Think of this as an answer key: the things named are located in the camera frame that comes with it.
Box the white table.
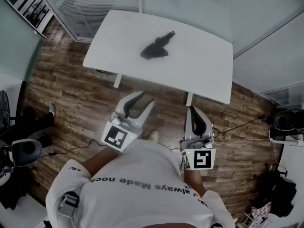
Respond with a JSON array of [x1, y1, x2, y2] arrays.
[[82, 9, 234, 106]]

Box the grey shoulder strap buckle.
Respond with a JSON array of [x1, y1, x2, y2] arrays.
[[57, 190, 81, 219]]

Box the person's light shoe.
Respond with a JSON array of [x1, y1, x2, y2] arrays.
[[148, 130, 160, 143]]

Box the person's white printed t-shirt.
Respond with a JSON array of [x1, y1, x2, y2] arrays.
[[45, 138, 236, 228]]

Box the black table control panel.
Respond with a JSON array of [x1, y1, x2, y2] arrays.
[[95, 68, 114, 76]]

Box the framed black and white pictures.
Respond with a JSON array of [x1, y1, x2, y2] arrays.
[[17, 0, 54, 30]]

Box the person's left forearm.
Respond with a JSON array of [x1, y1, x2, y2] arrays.
[[82, 146, 120, 178]]

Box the patterned pink cloth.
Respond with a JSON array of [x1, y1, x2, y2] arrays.
[[244, 201, 273, 228]]

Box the white floor cable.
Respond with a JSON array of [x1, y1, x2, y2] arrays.
[[214, 137, 273, 147]]

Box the black cloth item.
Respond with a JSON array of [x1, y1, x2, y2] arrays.
[[140, 30, 177, 61]]

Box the black round mesh fan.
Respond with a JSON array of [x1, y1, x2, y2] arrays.
[[0, 90, 10, 128]]

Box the black looped floor cable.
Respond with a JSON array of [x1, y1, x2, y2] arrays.
[[212, 114, 268, 140]]

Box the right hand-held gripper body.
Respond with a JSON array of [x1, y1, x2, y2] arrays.
[[179, 136, 217, 171]]

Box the thin black floor cable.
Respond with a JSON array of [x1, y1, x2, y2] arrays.
[[35, 138, 108, 158]]

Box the person's right forearm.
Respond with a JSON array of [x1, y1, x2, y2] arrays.
[[183, 168, 206, 198]]

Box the black bag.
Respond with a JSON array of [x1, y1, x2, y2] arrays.
[[251, 174, 298, 219]]

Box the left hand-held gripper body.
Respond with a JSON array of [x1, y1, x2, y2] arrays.
[[101, 112, 143, 154]]

